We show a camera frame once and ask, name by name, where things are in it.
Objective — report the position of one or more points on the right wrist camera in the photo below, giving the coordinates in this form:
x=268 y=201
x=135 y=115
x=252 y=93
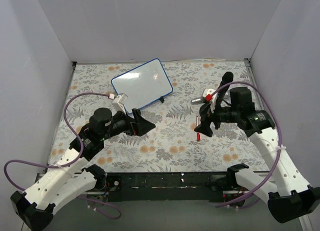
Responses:
x=209 y=96

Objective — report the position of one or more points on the floral table mat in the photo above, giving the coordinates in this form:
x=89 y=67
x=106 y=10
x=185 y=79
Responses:
x=172 y=146

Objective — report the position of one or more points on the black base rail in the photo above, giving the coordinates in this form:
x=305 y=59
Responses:
x=167 y=186

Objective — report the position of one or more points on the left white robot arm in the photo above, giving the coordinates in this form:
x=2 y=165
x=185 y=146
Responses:
x=71 y=176

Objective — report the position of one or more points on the blue framed whiteboard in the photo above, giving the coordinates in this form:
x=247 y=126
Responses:
x=143 y=85

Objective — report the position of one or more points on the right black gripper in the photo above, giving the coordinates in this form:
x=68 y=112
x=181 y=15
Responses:
x=216 y=111

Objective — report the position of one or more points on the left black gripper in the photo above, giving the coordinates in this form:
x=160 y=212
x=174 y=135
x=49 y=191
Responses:
x=134 y=122

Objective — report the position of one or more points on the black microphone on stand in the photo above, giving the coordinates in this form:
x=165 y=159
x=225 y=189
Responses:
x=228 y=77

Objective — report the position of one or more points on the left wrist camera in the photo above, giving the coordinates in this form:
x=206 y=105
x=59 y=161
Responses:
x=119 y=102

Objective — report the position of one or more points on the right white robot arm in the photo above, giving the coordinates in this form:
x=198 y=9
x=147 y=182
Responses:
x=286 y=192

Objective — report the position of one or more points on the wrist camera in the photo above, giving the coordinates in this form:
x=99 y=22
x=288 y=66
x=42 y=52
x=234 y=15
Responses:
x=209 y=96
x=119 y=102

